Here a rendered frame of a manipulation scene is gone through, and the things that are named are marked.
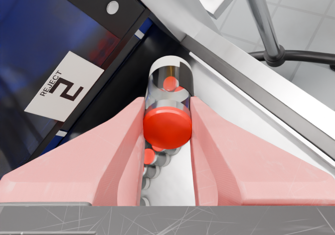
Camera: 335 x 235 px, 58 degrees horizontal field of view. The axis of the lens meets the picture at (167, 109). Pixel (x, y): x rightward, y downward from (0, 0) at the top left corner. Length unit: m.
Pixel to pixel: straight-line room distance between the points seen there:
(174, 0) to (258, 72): 0.15
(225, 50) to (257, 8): 0.48
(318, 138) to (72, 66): 0.29
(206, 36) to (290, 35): 0.98
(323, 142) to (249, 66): 0.14
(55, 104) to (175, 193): 0.20
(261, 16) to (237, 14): 0.58
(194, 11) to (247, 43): 1.01
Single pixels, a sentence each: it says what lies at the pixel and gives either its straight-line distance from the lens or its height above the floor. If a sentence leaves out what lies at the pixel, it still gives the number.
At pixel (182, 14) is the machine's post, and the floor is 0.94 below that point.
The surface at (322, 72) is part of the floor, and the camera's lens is 1.35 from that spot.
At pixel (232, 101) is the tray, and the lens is 0.42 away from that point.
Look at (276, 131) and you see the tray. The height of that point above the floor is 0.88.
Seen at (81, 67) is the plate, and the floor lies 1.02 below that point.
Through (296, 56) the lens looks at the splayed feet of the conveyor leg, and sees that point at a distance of 1.25.
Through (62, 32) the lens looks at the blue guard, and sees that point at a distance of 0.34.
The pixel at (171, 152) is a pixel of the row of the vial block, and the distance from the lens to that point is 0.41.
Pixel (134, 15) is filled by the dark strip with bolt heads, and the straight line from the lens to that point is 0.38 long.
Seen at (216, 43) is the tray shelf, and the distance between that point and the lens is 0.46.
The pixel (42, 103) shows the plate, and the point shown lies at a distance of 0.37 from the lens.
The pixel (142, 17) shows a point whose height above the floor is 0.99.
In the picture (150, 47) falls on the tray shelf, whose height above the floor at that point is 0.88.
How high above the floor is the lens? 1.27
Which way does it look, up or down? 60 degrees down
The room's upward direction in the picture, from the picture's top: 62 degrees counter-clockwise
